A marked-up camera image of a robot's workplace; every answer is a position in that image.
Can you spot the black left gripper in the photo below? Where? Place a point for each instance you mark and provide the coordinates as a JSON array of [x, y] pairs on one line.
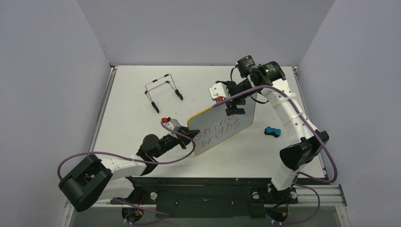
[[180, 139]]

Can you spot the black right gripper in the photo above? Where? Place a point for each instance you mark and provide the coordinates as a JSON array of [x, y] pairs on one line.
[[237, 99]]

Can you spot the yellow framed whiteboard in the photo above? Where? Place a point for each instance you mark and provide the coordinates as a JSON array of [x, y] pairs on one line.
[[216, 126]]

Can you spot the blue black whiteboard eraser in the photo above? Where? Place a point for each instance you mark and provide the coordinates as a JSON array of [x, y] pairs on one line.
[[272, 131]]

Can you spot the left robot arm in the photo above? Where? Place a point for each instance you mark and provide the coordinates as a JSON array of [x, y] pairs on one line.
[[94, 178]]

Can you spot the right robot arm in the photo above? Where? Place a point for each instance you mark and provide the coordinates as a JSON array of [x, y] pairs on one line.
[[270, 81]]

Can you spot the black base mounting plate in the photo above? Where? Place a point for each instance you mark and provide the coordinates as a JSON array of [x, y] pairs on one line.
[[209, 197]]

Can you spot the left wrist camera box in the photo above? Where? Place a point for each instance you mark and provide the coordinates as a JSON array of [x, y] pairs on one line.
[[171, 124]]

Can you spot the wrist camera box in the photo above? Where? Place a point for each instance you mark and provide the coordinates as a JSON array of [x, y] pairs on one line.
[[171, 124], [219, 92]]

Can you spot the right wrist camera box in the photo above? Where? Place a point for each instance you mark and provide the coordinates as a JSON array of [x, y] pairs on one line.
[[219, 92]]

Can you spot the black wire easel stand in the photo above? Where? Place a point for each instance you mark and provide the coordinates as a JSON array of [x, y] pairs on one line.
[[159, 86]]

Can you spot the aluminium frame rail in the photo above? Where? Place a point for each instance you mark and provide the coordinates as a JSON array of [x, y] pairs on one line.
[[308, 195]]

